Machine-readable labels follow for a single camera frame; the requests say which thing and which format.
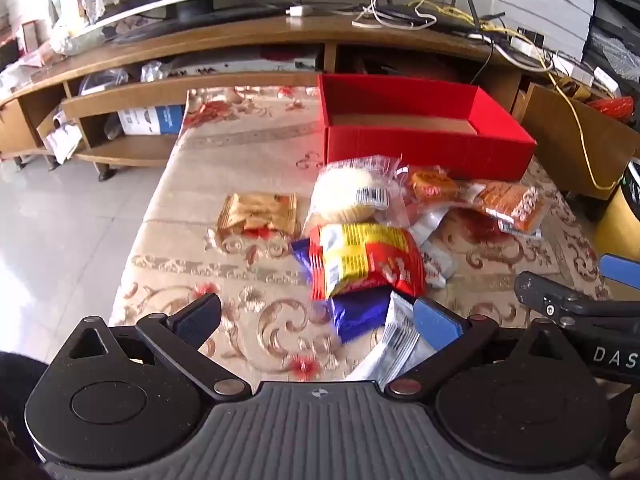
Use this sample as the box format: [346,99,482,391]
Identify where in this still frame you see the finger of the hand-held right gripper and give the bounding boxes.
[514,271,608,320]
[599,254,640,288]

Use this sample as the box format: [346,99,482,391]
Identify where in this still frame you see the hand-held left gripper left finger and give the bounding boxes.
[67,292,252,402]

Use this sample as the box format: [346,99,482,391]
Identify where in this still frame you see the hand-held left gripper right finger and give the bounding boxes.
[385,297,591,395]

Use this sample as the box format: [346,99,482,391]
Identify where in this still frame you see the silver white snack packet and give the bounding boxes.
[345,291,441,383]

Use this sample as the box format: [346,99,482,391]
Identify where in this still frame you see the pink sausage packet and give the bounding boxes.
[410,207,458,288]

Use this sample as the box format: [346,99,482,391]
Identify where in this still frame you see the blue foil snack packet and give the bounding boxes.
[291,237,396,343]

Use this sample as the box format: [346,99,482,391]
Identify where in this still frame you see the orange bread packet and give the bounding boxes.
[465,180,548,238]

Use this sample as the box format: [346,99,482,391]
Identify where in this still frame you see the red yellow snack packet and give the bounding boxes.
[307,222,427,301]

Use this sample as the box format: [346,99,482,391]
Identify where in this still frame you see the gold snack packet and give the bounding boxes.
[216,192,299,238]

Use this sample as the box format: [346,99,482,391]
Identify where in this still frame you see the round orange cake packet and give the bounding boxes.
[395,165,466,211]

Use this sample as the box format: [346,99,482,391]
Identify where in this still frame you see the round white bread packet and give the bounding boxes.
[302,156,416,233]

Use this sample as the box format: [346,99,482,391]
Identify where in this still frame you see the red cardboard box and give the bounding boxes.
[317,74,538,181]

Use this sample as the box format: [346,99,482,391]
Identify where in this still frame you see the yellow bin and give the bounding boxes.
[595,160,640,248]

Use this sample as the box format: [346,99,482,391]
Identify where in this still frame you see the floral tablecloth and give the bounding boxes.
[107,85,613,386]

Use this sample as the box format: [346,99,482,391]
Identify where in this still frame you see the orange plastic bag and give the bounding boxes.
[587,96,636,121]

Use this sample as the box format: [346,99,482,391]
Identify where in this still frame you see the blue white carton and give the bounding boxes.
[117,105,187,136]

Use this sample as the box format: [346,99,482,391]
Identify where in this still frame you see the white power strip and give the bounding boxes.
[492,35,621,96]

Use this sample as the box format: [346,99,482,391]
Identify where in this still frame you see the loose papers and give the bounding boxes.
[47,110,83,163]

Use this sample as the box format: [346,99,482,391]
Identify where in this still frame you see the clear plastic bag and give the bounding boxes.
[80,67,128,96]

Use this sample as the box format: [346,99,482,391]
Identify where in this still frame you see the silver receiver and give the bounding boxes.
[165,52,318,78]

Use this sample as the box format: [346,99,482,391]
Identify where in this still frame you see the white corrugated boards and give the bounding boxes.
[492,0,601,61]

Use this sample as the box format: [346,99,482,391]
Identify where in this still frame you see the wooden television stand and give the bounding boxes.
[0,10,640,211]

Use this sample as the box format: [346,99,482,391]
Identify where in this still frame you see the yellow cable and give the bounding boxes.
[410,0,631,191]

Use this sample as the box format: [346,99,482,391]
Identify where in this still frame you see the black cable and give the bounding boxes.
[470,30,501,86]

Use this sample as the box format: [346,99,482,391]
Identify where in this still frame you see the white cable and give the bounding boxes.
[350,0,438,31]

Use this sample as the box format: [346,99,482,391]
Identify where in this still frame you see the picture frame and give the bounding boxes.
[17,20,38,53]

